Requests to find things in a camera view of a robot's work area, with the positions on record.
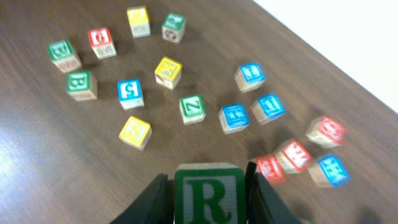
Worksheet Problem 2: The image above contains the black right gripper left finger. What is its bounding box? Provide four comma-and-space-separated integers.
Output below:
111, 174, 175, 224

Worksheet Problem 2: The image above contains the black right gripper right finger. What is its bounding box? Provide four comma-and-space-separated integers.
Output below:
244, 161, 302, 224

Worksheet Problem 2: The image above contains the green R block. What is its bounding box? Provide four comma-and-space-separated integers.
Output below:
174, 162, 247, 224

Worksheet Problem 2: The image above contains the red E block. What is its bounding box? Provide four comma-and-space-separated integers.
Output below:
249, 153, 287, 185

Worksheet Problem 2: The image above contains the red Y block upper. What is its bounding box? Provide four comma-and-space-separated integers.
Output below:
275, 139, 313, 174

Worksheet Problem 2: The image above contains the blue X block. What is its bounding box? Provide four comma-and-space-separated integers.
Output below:
308, 153, 351, 188

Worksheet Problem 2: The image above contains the yellow S block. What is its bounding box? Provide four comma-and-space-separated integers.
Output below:
119, 116, 152, 151

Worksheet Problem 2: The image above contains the blue H block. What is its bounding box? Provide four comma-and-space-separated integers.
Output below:
219, 103, 250, 134

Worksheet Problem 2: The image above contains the red C block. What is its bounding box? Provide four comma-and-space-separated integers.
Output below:
306, 115, 346, 149

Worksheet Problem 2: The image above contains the blue D block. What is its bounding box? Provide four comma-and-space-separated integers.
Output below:
251, 93, 286, 125

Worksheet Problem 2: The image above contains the green Z block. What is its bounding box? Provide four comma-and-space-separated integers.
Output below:
179, 94, 206, 125

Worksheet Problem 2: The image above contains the blue 5 block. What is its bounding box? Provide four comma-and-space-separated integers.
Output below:
117, 79, 144, 110

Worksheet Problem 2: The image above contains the blue L block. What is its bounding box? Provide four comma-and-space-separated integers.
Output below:
234, 62, 267, 93

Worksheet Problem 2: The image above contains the yellow X block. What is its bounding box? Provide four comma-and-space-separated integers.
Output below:
154, 57, 182, 90

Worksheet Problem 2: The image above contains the green B block right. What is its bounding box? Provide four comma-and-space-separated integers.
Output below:
66, 70, 98, 101

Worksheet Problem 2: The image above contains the green b block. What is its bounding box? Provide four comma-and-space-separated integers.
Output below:
47, 40, 82, 73
66, 70, 98, 101

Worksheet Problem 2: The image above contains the red 6 block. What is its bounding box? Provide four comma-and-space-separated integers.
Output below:
88, 27, 117, 60

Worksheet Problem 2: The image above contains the green B block left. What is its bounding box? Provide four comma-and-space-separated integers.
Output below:
47, 40, 82, 73

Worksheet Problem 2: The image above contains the green J block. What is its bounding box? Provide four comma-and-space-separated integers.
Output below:
162, 12, 186, 44

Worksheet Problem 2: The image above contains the yellow block far left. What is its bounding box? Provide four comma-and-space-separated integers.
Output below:
127, 6, 150, 38

